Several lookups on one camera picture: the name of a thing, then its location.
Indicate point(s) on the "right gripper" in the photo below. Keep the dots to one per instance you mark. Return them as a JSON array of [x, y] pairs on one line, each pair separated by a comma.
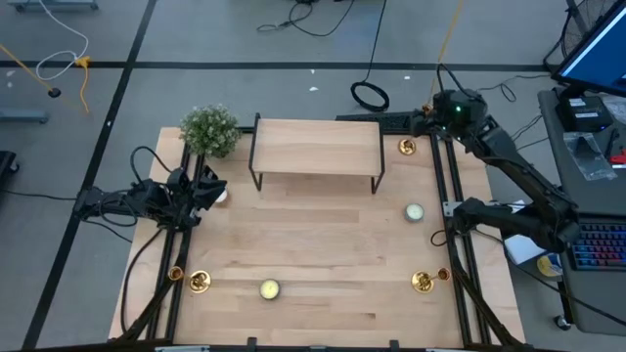
[[460, 115]]

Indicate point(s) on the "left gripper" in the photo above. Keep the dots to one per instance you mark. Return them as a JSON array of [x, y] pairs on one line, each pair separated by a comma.
[[198, 195]]

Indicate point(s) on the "tall gold candlestick holder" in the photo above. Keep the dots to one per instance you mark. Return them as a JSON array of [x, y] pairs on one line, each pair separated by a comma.
[[407, 146]]

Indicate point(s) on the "yellow candle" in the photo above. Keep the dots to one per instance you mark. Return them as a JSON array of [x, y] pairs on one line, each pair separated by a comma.
[[269, 289]]

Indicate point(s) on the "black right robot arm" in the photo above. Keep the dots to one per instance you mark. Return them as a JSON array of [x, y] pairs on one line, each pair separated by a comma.
[[523, 171]]

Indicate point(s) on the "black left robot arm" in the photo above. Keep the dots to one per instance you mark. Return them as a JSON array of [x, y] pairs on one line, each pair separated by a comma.
[[147, 200]]

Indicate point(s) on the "black textured panel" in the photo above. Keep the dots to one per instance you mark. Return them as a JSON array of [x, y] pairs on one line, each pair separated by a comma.
[[371, 122]]

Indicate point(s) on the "green potted plant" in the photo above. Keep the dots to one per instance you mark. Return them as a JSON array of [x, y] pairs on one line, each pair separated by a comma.
[[210, 131]]

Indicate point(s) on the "wooden shelf riser black legs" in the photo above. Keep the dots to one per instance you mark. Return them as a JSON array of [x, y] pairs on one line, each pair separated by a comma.
[[315, 146]]

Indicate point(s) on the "black box with white labels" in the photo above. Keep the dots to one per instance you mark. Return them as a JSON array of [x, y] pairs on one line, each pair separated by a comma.
[[584, 119]]

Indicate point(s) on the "clear plastic bag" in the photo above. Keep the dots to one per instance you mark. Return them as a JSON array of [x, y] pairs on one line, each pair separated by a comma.
[[589, 156]]

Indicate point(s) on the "black round puck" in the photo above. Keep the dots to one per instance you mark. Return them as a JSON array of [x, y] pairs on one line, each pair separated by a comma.
[[54, 92]]

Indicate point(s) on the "yellow and blue round pouch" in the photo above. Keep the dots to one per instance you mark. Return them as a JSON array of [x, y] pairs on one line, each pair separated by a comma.
[[549, 266]]

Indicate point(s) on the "computer monitor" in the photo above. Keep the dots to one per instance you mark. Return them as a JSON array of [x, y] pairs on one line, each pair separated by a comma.
[[601, 54]]

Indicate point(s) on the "grey desk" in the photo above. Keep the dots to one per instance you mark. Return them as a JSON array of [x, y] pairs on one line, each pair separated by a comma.
[[601, 195]]

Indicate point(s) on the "red tool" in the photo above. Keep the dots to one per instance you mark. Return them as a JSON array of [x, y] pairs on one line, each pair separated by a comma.
[[620, 157]]

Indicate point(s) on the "grey metal bar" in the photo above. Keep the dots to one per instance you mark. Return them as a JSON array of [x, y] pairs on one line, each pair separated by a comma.
[[22, 116]]

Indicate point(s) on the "black cart foot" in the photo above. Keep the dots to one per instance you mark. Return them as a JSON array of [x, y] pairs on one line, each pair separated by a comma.
[[6, 163]]

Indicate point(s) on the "backlit rainbow keyboard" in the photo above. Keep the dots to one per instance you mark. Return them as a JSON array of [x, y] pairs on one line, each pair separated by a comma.
[[601, 247]]

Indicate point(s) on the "black caster wheel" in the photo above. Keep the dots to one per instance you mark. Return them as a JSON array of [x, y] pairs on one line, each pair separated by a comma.
[[561, 321]]

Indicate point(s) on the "grey cart base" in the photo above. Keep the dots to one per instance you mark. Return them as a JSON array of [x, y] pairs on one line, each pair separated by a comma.
[[49, 5]]

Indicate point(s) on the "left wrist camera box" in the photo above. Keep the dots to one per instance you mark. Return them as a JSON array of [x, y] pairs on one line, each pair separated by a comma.
[[179, 182]]

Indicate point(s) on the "black aluminium side frame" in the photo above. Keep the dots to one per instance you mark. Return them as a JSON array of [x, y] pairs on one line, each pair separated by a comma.
[[182, 254], [460, 293]]

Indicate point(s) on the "black aluminium cross rail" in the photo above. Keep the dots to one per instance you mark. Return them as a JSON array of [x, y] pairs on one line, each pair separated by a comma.
[[246, 130]]

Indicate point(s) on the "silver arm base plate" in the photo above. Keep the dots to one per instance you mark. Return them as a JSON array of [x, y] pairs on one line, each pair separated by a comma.
[[448, 209]]

